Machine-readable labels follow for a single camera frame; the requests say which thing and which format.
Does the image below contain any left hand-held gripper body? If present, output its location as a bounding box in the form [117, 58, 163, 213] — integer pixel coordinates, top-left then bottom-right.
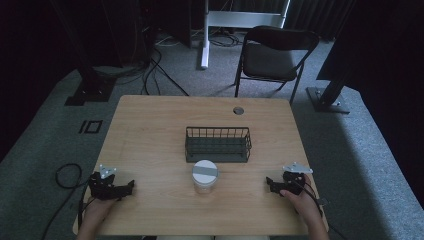
[87, 163, 118, 202]

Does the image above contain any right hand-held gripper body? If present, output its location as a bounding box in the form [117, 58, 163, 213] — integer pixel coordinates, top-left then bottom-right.
[281, 161, 314, 197]

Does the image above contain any person's left hand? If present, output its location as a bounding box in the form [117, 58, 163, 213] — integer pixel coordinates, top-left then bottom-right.
[82, 197, 118, 222]

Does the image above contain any person's right hand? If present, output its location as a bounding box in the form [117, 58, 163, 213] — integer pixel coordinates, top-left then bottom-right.
[279, 173, 320, 222]

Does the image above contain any clear jar with white lid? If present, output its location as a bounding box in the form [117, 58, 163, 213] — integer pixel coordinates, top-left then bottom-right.
[191, 159, 220, 195]

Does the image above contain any black metal stand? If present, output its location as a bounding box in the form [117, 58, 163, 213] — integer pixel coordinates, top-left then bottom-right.
[49, 0, 117, 107]
[305, 66, 354, 115]

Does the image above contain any black folding chair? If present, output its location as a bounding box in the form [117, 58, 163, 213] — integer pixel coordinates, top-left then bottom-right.
[233, 25, 320, 106]

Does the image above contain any dark curtain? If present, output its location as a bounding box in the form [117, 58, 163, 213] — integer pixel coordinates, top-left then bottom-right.
[285, 0, 358, 42]

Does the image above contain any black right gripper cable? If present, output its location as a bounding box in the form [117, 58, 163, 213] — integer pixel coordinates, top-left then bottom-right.
[290, 178, 349, 240]

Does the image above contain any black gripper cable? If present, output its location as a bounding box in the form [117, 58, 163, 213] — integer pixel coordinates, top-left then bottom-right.
[290, 178, 349, 240]
[40, 162, 93, 240]

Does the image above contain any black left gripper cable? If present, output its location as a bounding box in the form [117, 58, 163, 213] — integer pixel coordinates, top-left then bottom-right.
[40, 162, 93, 240]

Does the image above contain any black wire basket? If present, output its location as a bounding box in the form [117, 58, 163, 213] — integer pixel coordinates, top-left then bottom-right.
[184, 125, 253, 164]

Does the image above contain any black floor cable bundle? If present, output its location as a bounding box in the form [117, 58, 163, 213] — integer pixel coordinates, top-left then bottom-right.
[96, 43, 191, 98]

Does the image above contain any white desk frame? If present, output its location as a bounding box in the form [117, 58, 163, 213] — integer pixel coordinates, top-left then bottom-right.
[199, 0, 292, 70]

